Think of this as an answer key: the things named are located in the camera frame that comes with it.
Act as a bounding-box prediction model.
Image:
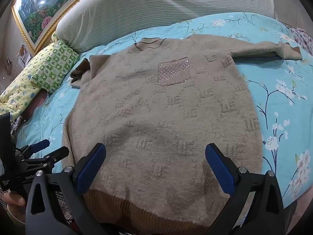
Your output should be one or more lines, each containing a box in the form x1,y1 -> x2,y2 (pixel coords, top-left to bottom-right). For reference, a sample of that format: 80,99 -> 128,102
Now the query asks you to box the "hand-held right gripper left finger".
25,143 -> 107,235

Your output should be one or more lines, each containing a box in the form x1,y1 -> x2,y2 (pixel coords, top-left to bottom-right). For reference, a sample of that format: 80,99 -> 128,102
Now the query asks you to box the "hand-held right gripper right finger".
205,143 -> 285,235

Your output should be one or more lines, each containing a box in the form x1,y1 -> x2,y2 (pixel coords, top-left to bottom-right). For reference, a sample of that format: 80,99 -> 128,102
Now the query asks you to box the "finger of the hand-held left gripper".
16,139 -> 50,157
21,146 -> 69,174

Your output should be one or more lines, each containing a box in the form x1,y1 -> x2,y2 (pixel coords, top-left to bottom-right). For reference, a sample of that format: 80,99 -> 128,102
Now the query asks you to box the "beige knit sweater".
61,34 -> 304,234

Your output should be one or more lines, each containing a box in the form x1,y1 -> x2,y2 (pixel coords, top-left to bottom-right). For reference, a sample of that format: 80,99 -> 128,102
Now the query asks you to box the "person's left hand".
0,191 -> 27,207

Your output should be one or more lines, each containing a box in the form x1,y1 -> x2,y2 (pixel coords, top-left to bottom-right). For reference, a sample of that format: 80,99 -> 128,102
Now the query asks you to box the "plaid cloth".
55,190 -> 73,224

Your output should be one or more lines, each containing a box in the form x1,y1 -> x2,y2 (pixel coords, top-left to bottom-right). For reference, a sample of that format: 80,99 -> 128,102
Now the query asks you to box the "yellow patterned quilt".
0,33 -> 61,120

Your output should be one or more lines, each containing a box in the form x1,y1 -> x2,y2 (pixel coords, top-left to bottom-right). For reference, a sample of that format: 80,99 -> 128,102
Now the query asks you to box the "green patterned pillow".
32,39 -> 81,93

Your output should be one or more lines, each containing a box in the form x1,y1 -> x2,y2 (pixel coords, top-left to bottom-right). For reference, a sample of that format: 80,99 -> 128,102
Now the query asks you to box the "blue floral bed sheet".
15,12 -> 313,201

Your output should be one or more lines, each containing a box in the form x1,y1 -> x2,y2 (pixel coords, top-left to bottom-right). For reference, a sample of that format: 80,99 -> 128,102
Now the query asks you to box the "gold framed flower painting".
11,0 -> 108,54

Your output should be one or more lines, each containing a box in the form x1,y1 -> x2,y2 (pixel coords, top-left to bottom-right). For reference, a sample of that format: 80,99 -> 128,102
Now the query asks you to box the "purple floral cloth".
286,26 -> 313,54

